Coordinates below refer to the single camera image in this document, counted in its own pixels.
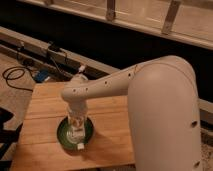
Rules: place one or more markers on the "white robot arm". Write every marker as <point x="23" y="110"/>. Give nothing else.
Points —
<point x="163" y="110"/>

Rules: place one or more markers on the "white plastic bottle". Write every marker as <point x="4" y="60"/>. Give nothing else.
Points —
<point x="77" y="133"/>

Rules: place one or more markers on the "black power adapter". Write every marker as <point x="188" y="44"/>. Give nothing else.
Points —
<point x="53" y="48"/>

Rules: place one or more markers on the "blue box on floor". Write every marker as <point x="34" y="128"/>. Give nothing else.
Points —
<point x="41" y="76"/>

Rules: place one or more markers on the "wooden baseboard rail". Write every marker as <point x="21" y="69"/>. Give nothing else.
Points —
<point x="201" y="60"/>

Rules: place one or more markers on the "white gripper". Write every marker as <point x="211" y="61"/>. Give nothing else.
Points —
<point x="77" y="109"/>

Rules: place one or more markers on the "green ceramic bowl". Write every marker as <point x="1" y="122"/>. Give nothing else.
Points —
<point x="62" y="134"/>

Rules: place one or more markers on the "white cable plug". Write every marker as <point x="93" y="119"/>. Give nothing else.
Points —
<point x="81" y="69"/>

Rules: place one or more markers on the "black chair base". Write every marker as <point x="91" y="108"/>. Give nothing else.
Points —
<point x="7" y="137"/>

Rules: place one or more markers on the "white window frame ledge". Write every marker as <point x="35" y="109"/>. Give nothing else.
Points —
<point x="187" y="21"/>

